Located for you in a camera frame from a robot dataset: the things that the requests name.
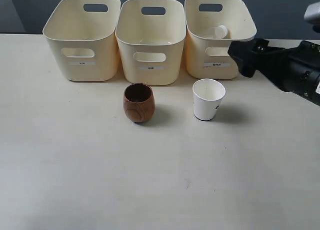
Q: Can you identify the cream middle plastic bin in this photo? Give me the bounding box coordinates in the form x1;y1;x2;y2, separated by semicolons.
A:
115;0;186;85

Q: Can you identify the white paper cup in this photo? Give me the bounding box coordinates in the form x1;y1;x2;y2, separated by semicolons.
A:
192;79;226;121

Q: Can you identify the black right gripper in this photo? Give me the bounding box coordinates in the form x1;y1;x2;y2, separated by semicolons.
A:
227;39;320;105

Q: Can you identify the cream plastic bin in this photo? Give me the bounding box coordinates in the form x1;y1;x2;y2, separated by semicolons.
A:
184;0;257;80
42;0;121;81
115;0;186;85

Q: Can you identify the cream right plastic bin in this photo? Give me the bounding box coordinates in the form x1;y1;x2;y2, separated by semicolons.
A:
184;0;257;80

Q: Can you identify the brown wooden cup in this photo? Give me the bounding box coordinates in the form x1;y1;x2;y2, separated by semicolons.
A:
123;83;155;123

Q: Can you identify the cream left plastic bin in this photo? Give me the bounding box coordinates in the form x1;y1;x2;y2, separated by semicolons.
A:
42;0;121;81

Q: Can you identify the clear plastic bottle white cap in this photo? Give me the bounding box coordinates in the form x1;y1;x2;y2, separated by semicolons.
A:
199;25;228;39

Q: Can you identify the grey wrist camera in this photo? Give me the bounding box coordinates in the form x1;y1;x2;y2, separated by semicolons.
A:
304;2;320;25

